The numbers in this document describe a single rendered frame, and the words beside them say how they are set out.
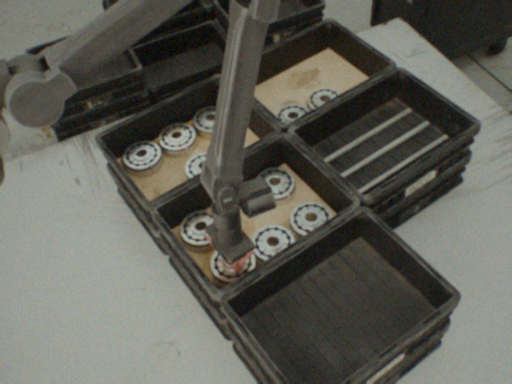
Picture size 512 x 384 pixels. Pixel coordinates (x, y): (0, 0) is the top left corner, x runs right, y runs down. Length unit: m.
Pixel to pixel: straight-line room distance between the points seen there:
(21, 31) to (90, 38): 2.95
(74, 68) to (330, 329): 0.74
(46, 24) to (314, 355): 2.98
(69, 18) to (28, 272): 2.38
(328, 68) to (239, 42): 0.88
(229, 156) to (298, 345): 0.44
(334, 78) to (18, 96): 1.11
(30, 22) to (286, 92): 2.41
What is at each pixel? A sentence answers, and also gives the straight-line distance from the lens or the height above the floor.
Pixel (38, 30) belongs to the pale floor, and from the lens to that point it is 3.81.
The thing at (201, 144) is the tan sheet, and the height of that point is 0.83.
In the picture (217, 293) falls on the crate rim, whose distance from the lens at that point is 1.23.
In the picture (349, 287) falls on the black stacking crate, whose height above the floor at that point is 0.83.
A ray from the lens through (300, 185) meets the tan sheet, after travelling 1.50.
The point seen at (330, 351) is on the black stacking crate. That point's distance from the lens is 1.27.
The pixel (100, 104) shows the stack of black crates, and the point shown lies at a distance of 2.36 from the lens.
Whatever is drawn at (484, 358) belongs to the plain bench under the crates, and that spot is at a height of 0.70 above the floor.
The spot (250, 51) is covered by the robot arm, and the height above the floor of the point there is 1.39.
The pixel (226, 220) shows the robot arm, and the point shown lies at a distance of 1.14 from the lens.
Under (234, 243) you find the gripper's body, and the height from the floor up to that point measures 0.99.
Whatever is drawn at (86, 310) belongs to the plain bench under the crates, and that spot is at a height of 0.70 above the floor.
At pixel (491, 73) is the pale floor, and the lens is 3.22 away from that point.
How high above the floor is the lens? 1.99
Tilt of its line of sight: 51 degrees down
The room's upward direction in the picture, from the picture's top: 6 degrees counter-clockwise
